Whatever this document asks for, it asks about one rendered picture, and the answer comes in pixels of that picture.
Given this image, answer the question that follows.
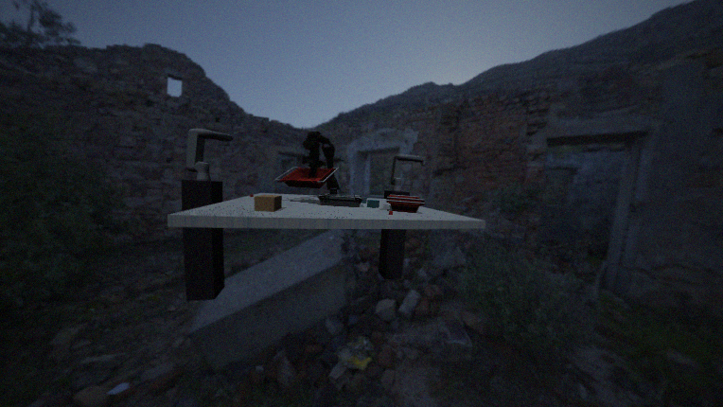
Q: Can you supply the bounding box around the tan rectangular block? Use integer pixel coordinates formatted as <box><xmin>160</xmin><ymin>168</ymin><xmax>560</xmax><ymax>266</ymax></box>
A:
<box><xmin>254</xmin><ymin>195</ymin><xmax>282</xmax><ymax>212</ymax></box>

